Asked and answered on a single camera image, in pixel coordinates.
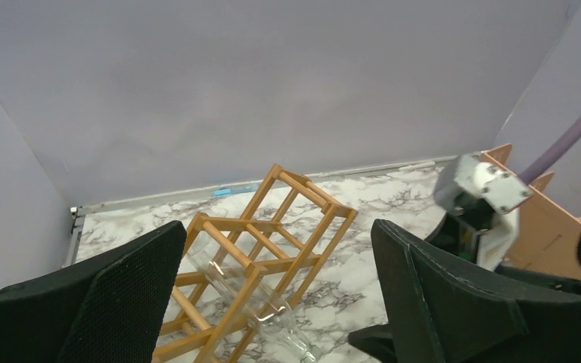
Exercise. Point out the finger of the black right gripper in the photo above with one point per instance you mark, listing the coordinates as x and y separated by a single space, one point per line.
376 341

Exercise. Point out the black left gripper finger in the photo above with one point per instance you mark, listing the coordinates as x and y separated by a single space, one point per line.
107 308

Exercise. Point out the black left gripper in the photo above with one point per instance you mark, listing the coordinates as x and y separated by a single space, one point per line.
453 238

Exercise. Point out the clear glass bottle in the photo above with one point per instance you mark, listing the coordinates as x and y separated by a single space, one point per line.
239 281

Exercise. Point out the wooden wine rack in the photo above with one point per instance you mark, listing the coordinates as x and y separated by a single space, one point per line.
312 224

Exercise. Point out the pink plastic organizer rack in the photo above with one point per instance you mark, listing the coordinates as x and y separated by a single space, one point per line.
530 231

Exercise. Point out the blue tape piece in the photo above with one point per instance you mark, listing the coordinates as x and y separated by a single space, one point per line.
221 192

